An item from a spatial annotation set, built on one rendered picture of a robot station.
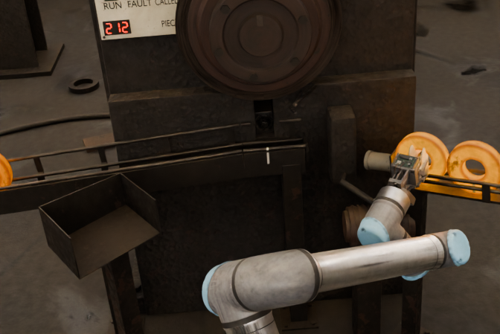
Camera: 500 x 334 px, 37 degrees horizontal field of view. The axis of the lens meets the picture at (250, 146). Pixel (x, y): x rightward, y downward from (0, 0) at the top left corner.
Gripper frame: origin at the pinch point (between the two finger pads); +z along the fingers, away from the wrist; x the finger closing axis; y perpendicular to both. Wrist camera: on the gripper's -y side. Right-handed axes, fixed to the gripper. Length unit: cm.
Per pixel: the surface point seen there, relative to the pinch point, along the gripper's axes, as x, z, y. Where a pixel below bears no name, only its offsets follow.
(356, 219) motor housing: 15.3, -17.5, -16.9
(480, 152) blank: -17.1, -0.5, 5.4
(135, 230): 64, -58, 3
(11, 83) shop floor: 304, 69, -95
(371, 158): 15.1, -3.4, -3.7
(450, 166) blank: -9.1, -2.1, -0.8
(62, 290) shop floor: 128, -57, -59
